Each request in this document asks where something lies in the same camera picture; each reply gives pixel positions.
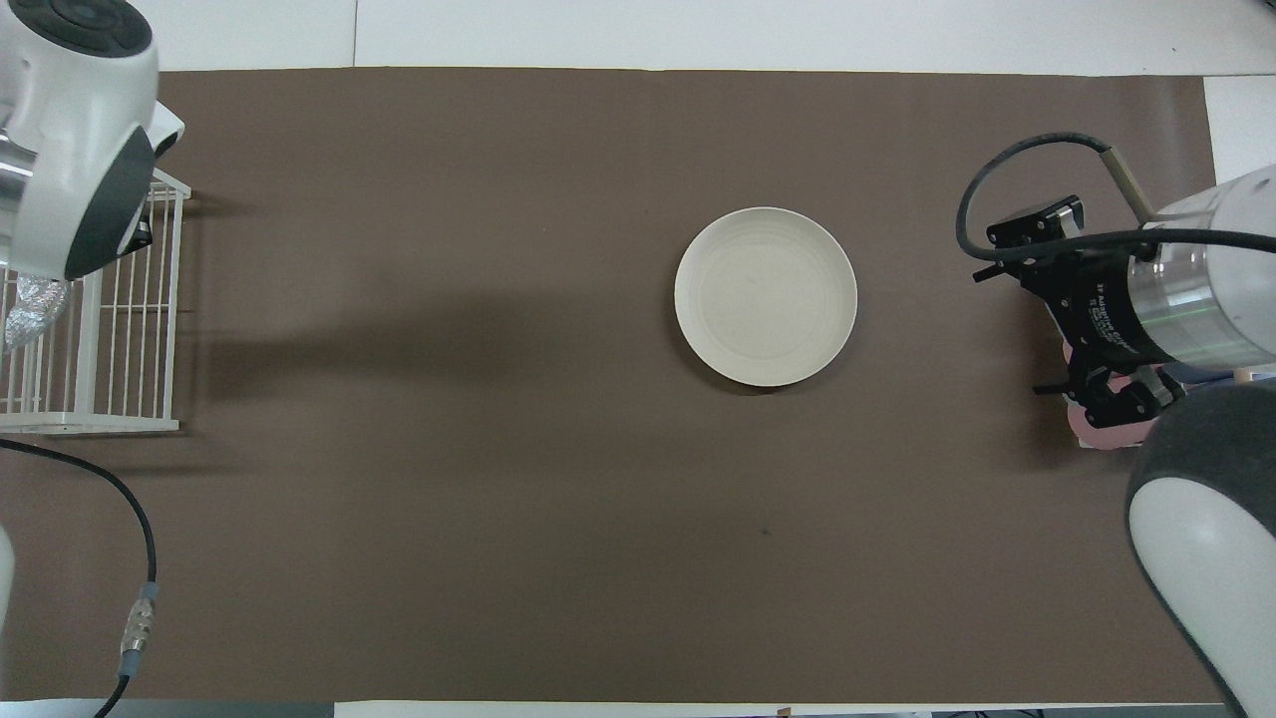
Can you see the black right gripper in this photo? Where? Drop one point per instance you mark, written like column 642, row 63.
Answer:
column 1092, row 309

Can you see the silver mesh scrubber sponge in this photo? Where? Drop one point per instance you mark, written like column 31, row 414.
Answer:
column 35, row 309

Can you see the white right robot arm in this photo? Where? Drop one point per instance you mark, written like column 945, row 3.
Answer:
column 1216, row 558

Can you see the cream round plate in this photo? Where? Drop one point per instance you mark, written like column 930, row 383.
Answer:
column 766, row 296

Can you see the brown table mat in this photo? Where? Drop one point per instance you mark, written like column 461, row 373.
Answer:
column 498, row 399

